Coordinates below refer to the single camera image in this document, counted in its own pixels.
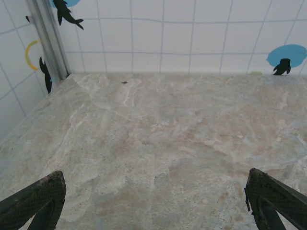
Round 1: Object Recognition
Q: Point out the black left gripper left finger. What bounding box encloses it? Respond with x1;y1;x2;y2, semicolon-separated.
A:
0;170;67;230

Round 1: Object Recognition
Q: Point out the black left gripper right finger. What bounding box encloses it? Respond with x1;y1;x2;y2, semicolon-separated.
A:
244;167;307;230

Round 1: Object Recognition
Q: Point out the silver metal corner post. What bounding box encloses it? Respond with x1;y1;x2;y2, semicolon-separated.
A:
24;0;71;81

